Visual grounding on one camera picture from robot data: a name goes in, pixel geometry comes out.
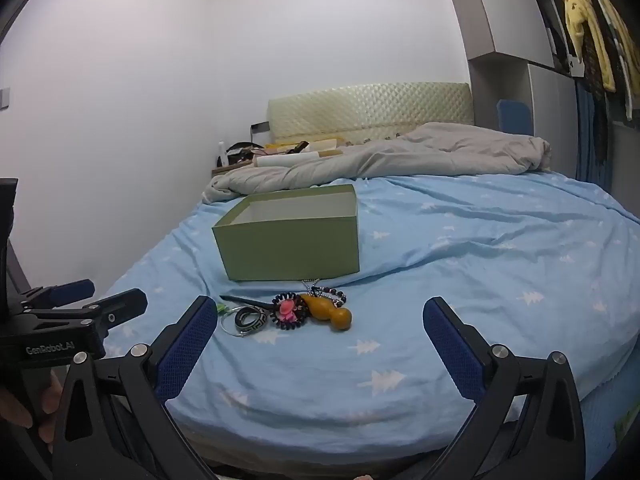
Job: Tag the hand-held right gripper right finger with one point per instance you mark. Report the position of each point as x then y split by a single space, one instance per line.
456 355

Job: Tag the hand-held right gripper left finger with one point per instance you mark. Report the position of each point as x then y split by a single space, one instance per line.
184 355

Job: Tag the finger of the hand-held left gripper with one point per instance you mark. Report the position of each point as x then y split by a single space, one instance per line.
75 290
116 310

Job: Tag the thin silver bangle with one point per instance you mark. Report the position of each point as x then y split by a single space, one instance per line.
223 327

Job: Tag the black patterned bangle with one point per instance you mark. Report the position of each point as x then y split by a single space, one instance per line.
260 316

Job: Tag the pink flower ornament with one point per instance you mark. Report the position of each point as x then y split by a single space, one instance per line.
287 309

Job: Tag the wooden gourd ornament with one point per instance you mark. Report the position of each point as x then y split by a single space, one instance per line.
334 316

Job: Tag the white cardboard box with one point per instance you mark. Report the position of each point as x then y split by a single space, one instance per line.
290 255

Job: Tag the person's left hand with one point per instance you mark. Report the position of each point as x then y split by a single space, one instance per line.
49 396

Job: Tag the small green ornament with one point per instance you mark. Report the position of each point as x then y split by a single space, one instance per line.
221 307

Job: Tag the black hair clip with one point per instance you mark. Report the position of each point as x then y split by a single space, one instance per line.
245 301

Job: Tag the blue tree-print bed sheet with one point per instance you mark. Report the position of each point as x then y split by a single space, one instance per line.
450 260

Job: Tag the wooden bedside table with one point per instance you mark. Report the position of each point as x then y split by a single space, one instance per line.
230 170

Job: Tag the white bottle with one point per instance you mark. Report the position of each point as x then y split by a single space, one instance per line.
222 155

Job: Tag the round black device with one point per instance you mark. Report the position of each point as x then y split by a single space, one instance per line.
240 152

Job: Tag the grey duvet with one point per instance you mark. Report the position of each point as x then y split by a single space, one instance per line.
400 155

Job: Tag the white rolled pillow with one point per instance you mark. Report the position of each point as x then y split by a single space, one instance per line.
285 159

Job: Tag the black phone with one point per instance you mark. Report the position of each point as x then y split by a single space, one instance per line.
298 147

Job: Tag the blue chair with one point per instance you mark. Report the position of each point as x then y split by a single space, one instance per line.
515 116

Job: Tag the blue hanging cloth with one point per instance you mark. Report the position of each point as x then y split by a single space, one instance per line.
587 130

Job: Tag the cream quilted headboard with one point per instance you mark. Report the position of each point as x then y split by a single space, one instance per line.
370 107

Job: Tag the dark hanging clothes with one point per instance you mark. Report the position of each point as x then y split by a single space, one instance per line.
596 65

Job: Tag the white wardrobe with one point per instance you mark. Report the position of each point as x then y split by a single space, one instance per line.
505 20

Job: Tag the yellow hanging garment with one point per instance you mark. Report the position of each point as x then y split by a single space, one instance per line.
575 15

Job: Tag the wall switch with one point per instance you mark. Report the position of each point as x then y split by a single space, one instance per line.
4 98

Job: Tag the black wall bracket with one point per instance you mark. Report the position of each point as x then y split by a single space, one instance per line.
259 126

